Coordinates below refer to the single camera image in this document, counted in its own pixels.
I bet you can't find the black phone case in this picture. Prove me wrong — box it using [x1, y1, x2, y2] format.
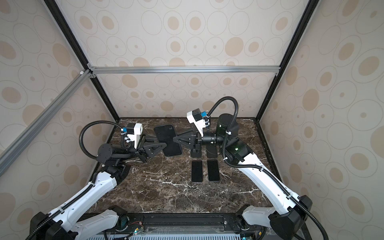
[191, 149, 202, 158]
[206, 145, 218, 159]

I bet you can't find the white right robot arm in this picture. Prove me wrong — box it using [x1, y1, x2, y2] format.
[173, 109, 312, 240]

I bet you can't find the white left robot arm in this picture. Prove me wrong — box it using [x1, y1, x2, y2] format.
[27, 136, 167, 240]

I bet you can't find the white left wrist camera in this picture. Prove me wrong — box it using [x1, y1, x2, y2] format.
[121, 123, 143, 149]

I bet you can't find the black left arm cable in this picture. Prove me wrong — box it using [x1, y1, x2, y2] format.
[25, 120, 133, 240]

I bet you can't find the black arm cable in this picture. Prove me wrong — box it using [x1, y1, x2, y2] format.
[25, 120, 133, 240]
[206, 96, 329, 240]

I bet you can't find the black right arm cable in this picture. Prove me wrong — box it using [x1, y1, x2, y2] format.
[206, 96, 329, 240]

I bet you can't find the silver aluminium rail back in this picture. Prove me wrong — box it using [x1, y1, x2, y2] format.
[91, 66, 280, 74]

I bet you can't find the silver aluminium rail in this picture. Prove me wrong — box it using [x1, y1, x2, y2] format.
[91, 66, 280, 74]
[1, 70, 91, 175]

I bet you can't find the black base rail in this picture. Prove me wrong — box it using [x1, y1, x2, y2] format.
[103, 211, 271, 240]

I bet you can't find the silver aluminium rail left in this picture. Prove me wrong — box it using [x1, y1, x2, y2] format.
[1, 70, 91, 175]

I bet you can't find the black corner frame post left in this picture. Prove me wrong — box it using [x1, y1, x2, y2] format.
[44, 0, 120, 122]

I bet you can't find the black corner frame post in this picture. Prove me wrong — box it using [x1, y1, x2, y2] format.
[44, 0, 120, 122]
[255, 0, 320, 123]

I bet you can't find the black corner frame post right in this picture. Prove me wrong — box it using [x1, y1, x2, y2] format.
[255, 0, 320, 123]

